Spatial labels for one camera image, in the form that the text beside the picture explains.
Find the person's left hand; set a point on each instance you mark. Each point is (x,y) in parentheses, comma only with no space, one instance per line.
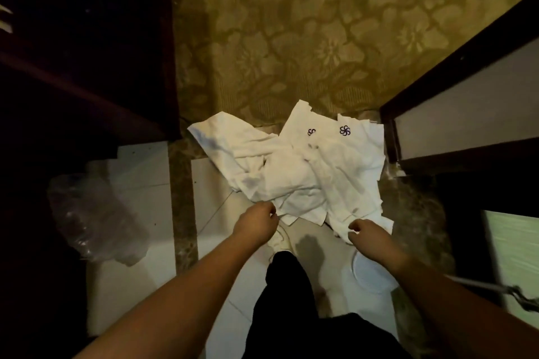
(254,224)

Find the person's right hand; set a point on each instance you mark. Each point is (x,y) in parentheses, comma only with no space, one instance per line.
(374,241)

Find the person's right fingers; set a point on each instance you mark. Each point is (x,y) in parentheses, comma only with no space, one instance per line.
(356,229)

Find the person's left fingers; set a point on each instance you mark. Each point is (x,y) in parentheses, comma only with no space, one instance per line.
(270,212)

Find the plain white towel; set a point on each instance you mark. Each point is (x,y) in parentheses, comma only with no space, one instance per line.
(257,161)

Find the white towel with flower emblem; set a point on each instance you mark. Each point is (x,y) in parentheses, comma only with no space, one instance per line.
(349,169)

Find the person's left forearm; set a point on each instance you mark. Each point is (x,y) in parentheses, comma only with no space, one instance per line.
(177,308)

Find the person's right forearm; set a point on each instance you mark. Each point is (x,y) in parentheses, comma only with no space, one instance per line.
(459,312)

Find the white shoe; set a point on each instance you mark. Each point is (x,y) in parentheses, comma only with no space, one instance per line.
(281,241)

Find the white round lid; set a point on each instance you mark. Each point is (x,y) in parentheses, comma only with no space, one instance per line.
(370,276)

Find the black trousers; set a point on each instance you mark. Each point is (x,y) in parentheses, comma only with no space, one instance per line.
(294,312)

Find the white door panel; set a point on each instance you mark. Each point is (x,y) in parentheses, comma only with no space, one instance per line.
(471,114)

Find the frosted glass panel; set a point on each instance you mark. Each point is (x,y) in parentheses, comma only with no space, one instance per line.
(516,262)

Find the clear plastic bag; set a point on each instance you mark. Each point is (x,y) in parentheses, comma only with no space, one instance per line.
(94,220)

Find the dark wooden cabinet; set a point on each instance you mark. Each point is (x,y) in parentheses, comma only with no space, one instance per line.
(75,77)

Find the dark wooden door frame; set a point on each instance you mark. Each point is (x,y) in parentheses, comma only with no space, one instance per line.
(442,60)

